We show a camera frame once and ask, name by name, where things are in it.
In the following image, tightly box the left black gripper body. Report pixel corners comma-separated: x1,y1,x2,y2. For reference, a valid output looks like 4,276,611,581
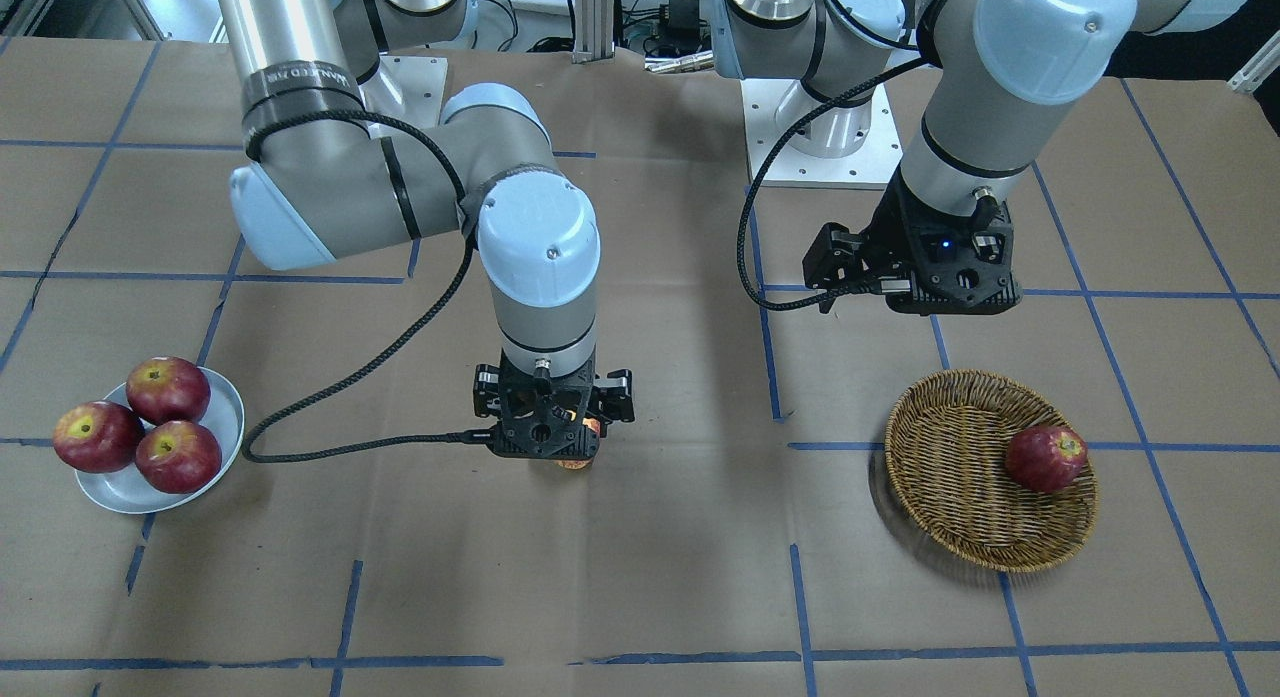
868,170,1023,317

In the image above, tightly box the red apple on plate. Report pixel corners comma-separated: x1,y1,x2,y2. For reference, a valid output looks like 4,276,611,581
125,356,211,425
133,419,221,495
52,400,145,474

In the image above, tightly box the woven wicker basket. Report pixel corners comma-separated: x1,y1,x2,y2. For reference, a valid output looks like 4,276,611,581
884,370,1100,574

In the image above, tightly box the aluminium frame post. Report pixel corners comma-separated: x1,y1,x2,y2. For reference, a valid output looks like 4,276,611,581
568,0,616,65

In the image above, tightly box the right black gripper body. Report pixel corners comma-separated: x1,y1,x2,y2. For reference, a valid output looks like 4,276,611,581
474,359,635,460

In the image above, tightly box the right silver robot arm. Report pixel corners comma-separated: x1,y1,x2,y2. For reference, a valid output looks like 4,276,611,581
218,0,634,468

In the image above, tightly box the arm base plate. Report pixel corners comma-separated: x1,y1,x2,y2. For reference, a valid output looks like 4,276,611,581
741,79,902,191
361,55,449,129

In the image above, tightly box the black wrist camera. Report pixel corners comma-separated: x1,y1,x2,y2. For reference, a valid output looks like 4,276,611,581
803,223,879,293

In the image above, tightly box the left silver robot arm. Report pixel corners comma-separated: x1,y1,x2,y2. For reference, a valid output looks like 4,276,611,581
710,0,1248,317

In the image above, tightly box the red yellow apple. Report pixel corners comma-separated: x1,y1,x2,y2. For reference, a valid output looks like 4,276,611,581
553,416,604,471

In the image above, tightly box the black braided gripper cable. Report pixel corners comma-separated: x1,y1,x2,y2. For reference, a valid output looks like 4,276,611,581
239,109,499,464
737,58,931,313

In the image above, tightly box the dark red apple in basket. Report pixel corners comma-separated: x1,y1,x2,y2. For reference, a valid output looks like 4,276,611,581
1004,425,1089,495

